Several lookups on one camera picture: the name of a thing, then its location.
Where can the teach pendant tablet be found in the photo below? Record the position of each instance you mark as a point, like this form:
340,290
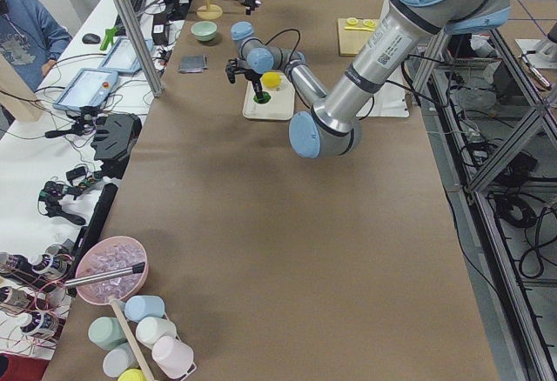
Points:
88,88
121,58

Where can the green clamp tool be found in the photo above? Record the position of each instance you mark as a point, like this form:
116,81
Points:
108,39

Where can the aluminium frame post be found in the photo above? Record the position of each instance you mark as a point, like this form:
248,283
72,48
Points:
135,35

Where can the person in blue sweater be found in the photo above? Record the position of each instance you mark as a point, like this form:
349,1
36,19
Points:
31,39

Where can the green cup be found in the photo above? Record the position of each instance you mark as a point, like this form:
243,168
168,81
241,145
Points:
106,333

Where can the black keyboard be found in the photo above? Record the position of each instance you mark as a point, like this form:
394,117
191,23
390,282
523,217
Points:
138,7

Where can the black computer mouse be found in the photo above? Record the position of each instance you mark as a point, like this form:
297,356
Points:
91,38

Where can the wooden stand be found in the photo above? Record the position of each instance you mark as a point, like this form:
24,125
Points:
209,11

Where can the pink bowl with ice cubes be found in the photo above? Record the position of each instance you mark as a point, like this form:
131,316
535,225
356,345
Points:
110,255

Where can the pink cup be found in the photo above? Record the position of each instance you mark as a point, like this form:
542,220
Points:
174,358

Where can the teach pendant tablet near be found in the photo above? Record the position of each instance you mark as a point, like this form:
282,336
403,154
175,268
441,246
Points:
88,88

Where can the teach pendant tablet far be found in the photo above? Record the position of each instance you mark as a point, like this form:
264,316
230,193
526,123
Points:
121,58

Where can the grey folded cloth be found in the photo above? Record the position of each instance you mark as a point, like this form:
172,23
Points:
193,64

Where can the black plastic case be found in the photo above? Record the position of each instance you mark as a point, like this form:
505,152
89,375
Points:
115,136

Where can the blue cup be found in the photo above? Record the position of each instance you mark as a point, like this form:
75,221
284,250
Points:
143,306

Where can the green lime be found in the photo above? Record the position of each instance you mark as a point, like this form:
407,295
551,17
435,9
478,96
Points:
262,98

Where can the white cup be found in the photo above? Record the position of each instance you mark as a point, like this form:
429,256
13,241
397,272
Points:
150,329

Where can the mint green bowl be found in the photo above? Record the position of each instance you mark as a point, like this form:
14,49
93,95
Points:
204,31

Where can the white rabbit tray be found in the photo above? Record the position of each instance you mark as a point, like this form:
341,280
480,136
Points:
279,108

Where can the grey cup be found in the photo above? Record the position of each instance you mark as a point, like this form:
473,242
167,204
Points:
119,360

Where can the wooden stick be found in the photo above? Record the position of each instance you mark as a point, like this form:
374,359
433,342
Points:
115,304

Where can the metal scoop in pink bowl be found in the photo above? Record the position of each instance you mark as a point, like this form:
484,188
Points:
104,276

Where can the yellow cup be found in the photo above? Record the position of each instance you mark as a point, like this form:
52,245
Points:
133,374

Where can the yellow lemon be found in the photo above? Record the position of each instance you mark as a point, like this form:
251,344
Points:
271,80

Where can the wooden cutting board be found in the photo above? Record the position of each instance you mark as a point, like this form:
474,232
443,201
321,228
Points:
351,39

